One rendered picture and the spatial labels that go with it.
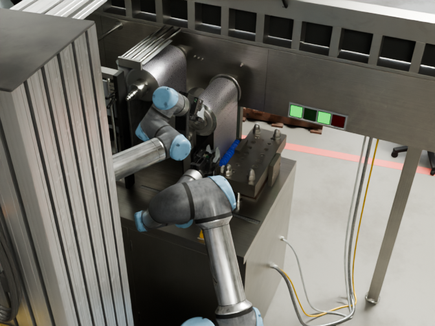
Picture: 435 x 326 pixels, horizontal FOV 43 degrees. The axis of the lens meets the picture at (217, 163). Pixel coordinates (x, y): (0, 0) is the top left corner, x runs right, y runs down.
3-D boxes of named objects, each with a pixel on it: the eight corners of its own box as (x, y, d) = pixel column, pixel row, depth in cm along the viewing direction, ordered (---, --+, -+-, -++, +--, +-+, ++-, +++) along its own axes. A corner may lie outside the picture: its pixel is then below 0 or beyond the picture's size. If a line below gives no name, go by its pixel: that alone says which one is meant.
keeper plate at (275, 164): (267, 185, 234) (268, 165, 227) (274, 172, 241) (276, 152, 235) (272, 187, 233) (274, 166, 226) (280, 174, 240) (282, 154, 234)
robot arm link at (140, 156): (41, 195, 144) (193, 131, 167) (25, 174, 151) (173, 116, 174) (50, 227, 151) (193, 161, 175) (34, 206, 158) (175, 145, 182)
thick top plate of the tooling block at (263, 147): (217, 187, 223) (217, 175, 220) (252, 137, 253) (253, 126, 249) (254, 198, 218) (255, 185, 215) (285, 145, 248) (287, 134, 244)
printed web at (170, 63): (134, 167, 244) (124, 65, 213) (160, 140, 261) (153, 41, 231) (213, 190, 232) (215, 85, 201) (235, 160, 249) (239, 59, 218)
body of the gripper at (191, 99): (204, 101, 199) (193, 94, 188) (198, 123, 199) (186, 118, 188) (186, 96, 202) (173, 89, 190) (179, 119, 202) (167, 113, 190)
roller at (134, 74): (129, 97, 222) (125, 66, 214) (158, 71, 240) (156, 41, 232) (159, 105, 218) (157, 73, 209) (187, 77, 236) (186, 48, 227)
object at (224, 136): (213, 168, 225) (213, 131, 214) (234, 139, 242) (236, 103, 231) (214, 169, 225) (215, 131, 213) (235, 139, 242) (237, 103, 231)
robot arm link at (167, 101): (145, 101, 176) (159, 79, 175) (158, 108, 186) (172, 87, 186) (162, 115, 174) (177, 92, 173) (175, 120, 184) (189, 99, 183)
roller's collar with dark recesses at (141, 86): (128, 97, 214) (127, 83, 210) (136, 90, 218) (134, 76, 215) (142, 101, 212) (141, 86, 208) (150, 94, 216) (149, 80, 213)
